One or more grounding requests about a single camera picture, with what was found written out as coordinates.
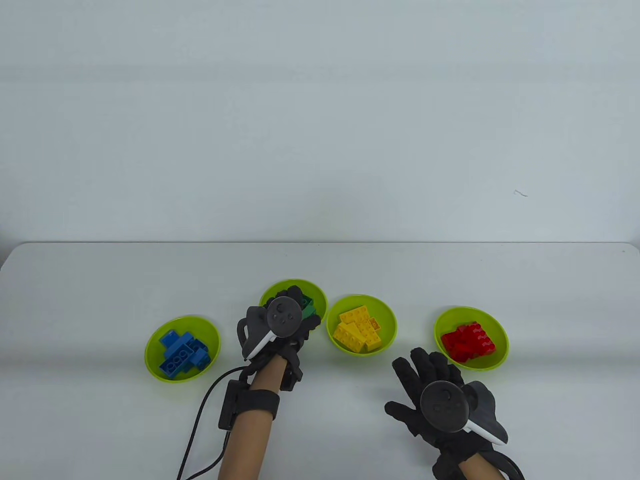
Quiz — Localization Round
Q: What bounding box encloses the person's left hand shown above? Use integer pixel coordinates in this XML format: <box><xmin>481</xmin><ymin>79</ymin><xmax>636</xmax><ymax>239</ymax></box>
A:
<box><xmin>242</xmin><ymin>284</ymin><xmax>322</xmax><ymax>383</ymax></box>

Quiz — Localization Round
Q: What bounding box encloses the person's right hand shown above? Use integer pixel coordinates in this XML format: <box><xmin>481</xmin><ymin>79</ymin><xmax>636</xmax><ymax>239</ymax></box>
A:
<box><xmin>385</xmin><ymin>348</ymin><xmax>501</xmax><ymax>480</ymax></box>

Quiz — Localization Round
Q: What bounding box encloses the person's right forearm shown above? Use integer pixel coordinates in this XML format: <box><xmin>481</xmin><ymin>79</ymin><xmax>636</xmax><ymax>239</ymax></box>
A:
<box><xmin>457</xmin><ymin>460</ymin><xmax>493</xmax><ymax>480</ymax></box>

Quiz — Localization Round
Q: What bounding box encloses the lime green plastic bowl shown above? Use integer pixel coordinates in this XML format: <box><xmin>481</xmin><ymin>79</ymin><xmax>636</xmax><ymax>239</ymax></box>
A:
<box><xmin>144</xmin><ymin>314</ymin><xmax>221</xmax><ymax>384</ymax></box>
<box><xmin>259</xmin><ymin>278</ymin><xmax>329</xmax><ymax>336</ymax></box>
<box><xmin>433</xmin><ymin>305</ymin><xmax>510</xmax><ymax>371</ymax></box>
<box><xmin>326</xmin><ymin>293</ymin><xmax>398</xmax><ymax>356</ymax></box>

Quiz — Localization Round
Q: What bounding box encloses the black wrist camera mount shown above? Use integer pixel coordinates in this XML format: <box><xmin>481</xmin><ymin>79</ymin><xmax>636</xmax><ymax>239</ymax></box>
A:
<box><xmin>280</xmin><ymin>350</ymin><xmax>304</xmax><ymax>392</ymax></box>

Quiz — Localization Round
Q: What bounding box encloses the black forearm strap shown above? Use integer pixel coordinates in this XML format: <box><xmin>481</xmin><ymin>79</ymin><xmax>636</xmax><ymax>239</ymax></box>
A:
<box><xmin>217</xmin><ymin>379</ymin><xmax>281</xmax><ymax>431</ymax></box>

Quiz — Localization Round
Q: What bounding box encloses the black cable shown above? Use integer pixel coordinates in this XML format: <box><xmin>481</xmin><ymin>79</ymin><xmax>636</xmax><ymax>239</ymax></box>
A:
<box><xmin>495</xmin><ymin>450</ymin><xmax>526</xmax><ymax>480</ymax></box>
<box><xmin>176</xmin><ymin>366</ymin><xmax>251</xmax><ymax>480</ymax></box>

